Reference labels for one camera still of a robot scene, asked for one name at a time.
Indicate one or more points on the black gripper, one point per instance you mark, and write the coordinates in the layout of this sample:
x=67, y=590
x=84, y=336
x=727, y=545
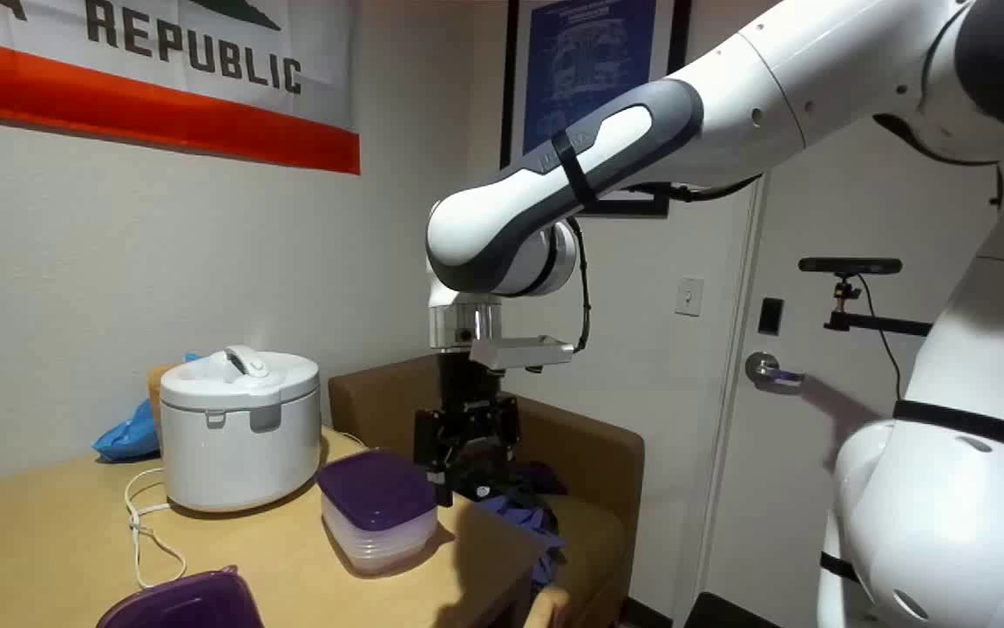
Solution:
x=467, y=385

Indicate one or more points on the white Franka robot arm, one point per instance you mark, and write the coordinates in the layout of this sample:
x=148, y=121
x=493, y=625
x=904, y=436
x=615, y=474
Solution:
x=757, y=82

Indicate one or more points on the clear lunch box purple lid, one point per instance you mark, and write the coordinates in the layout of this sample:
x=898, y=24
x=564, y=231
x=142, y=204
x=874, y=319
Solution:
x=380, y=535

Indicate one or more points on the dark blue cloth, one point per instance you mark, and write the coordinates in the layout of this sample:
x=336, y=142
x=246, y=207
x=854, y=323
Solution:
x=523, y=516

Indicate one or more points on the brown sofa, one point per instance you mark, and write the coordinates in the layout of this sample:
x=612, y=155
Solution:
x=594, y=466

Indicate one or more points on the wooden chair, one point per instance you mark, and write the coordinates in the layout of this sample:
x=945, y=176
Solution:
x=546, y=607

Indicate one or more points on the white rice cooker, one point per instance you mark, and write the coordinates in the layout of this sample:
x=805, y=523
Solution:
x=242, y=442

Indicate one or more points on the white door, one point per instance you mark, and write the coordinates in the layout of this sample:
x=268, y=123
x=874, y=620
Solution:
x=781, y=501

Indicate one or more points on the black door deadbolt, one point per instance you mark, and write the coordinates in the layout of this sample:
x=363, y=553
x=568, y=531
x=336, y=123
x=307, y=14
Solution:
x=770, y=315

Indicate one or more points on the purple cloth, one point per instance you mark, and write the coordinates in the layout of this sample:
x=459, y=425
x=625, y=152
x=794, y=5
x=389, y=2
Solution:
x=181, y=601

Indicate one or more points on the blue plastic bag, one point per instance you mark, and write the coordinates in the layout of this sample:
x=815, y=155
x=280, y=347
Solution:
x=130, y=442

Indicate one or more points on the blue framed poster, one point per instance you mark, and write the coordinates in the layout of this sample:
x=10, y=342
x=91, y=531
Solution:
x=582, y=57

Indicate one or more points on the California Republic flag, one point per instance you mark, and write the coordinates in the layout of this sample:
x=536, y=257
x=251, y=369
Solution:
x=175, y=115

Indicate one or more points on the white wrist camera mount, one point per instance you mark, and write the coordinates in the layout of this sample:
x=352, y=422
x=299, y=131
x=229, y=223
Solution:
x=523, y=351

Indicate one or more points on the white light switch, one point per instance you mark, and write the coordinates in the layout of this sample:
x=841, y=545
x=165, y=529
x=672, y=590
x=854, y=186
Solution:
x=689, y=296

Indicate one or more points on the black stereo camera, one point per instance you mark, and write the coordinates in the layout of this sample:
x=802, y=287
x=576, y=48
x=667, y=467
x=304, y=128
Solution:
x=852, y=266

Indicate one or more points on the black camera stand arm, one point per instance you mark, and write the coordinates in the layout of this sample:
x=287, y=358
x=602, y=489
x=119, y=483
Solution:
x=874, y=323

